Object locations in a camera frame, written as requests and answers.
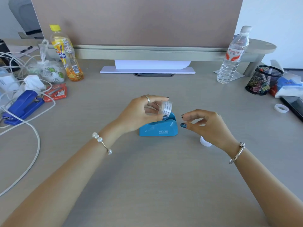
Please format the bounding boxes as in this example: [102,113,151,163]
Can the thin white cables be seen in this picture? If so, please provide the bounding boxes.
[0,51,44,79]

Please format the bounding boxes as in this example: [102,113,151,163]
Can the person's left hand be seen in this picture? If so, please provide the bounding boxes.
[113,94,170,138]

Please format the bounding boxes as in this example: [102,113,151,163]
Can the clear water bottle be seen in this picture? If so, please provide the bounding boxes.
[217,26,253,84]

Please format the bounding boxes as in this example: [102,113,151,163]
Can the small clear tape roll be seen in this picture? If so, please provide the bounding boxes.
[274,104,290,114]

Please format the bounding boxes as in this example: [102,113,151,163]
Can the crumpled white tissue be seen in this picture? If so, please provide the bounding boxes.
[23,75,47,93]

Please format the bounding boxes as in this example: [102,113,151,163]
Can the white charger box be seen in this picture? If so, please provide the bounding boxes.
[0,68,21,93]

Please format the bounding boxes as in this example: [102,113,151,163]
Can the person's left forearm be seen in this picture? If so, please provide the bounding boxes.
[0,120,119,227]

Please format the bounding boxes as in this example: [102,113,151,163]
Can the clear tape roll with label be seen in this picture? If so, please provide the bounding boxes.
[158,101,173,117]

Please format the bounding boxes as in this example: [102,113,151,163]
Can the colourful binder clips pile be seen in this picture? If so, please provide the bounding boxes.
[248,76,271,93]

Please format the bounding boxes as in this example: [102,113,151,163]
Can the blue and white tissue pack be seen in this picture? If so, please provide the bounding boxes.
[275,70,303,99]

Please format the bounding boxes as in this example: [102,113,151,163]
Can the pearl bracelet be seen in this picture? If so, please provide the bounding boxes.
[92,132,113,155]

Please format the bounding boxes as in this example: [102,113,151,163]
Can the person's right hand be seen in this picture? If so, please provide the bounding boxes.
[180,109,238,153]

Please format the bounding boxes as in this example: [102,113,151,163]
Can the black mesh pen holder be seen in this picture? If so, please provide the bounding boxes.
[245,65,284,96]

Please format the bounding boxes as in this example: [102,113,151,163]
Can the person's right forearm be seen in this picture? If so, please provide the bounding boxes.
[227,141,303,227]

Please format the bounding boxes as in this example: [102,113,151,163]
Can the clear plastic bag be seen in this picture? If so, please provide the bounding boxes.
[28,39,66,84]

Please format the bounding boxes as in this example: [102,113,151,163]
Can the white plastic tape core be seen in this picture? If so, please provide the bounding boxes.
[199,136,213,147]

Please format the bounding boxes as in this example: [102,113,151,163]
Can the yellow capped juice bottle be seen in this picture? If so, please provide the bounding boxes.
[49,24,84,82]

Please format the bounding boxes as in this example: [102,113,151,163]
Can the red staple box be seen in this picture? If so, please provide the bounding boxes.
[43,83,68,103]

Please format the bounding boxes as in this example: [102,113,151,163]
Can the silver bangle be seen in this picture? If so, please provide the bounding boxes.
[229,142,245,164]

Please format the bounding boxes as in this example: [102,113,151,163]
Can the blue tape dispenser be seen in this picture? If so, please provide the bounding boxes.
[139,112,178,137]

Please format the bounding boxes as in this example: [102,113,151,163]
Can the blue stapler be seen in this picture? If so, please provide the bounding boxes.
[2,90,45,126]

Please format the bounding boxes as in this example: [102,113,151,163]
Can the black tablet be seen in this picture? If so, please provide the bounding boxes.
[280,96,303,122]

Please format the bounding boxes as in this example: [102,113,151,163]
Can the grey round shelf bracket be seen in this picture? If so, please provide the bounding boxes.
[233,38,277,77]

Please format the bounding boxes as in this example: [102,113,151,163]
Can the thick white cable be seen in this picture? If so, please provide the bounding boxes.
[0,85,56,197]

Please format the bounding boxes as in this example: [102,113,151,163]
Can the flat white board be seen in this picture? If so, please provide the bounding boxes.
[100,66,196,74]

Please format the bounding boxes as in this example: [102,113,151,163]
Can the beige desk divider panel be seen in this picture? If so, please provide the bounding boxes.
[30,0,263,62]

